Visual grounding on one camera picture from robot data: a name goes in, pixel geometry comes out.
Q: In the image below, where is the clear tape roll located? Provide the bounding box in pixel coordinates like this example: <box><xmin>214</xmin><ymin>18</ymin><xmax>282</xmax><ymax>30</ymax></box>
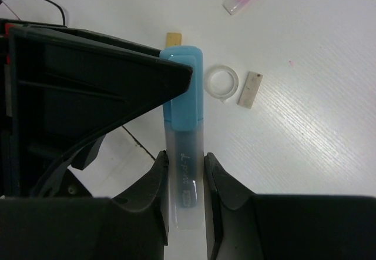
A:
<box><xmin>204</xmin><ymin>65</ymin><xmax>239</xmax><ymax>103</ymax></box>

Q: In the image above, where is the grey rectangular eraser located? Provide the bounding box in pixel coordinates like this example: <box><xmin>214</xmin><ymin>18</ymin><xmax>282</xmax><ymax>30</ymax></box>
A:
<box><xmin>237</xmin><ymin>71</ymin><xmax>263</xmax><ymax>109</ymax></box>

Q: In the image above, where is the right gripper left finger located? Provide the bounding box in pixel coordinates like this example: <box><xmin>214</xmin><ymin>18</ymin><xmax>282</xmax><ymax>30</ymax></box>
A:
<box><xmin>1</xmin><ymin>151</ymin><xmax>169</xmax><ymax>259</ymax></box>

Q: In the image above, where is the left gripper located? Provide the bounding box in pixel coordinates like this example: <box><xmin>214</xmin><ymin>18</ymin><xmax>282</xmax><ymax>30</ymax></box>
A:
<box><xmin>1</xmin><ymin>19</ymin><xmax>193</xmax><ymax>197</ymax></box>

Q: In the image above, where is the yellow eraser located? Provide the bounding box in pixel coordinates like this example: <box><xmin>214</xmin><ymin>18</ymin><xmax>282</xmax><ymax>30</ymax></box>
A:
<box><xmin>165</xmin><ymin>32</ymin><xmax>182</xmax><ymax>48</ymax></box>

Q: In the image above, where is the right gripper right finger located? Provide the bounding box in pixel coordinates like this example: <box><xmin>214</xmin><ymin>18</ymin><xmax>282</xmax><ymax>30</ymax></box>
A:
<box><xmin>204</xmin><ymin>153</ymin><xmax>375</xmax><ymax>259</ymax></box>

